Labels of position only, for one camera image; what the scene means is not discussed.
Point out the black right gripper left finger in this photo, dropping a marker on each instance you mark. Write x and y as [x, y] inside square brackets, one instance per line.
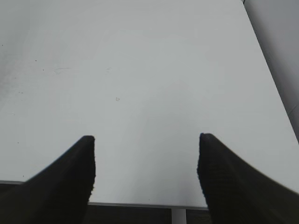
[57, 195]

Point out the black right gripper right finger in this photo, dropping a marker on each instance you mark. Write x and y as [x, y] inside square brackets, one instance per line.
[237, 193]

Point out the white table leg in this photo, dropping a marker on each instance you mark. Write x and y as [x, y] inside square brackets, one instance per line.
[178, 216]

